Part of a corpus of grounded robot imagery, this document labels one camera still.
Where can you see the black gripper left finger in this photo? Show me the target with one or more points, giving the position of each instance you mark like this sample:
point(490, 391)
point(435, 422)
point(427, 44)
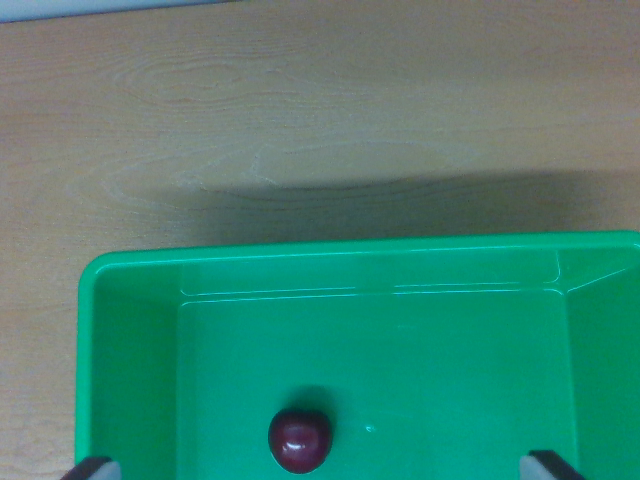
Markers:
point(95, 469)

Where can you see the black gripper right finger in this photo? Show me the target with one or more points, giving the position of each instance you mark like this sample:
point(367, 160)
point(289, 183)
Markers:
point(545, 467)

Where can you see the dark red cherry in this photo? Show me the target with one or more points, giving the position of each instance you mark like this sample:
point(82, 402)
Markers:
point(300, 440)

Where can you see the green plastic tray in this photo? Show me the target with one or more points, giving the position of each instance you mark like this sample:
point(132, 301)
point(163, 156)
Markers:
point(400, 350)

